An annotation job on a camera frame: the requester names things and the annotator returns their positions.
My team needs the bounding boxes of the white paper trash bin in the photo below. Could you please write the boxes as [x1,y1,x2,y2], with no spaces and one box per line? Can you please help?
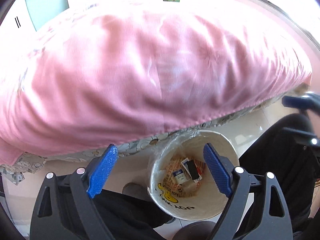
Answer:
[148,130,239,221]

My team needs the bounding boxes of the trash in bin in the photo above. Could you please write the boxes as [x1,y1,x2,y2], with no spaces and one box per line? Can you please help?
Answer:
[162,155,206,198]

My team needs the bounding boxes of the pink floral bed sheet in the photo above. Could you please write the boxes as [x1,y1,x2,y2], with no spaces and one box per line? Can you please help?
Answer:
[1,0,312,165]

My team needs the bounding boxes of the white wardrobe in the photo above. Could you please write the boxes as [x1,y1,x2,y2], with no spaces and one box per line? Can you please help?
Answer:
[1,0,36,35]

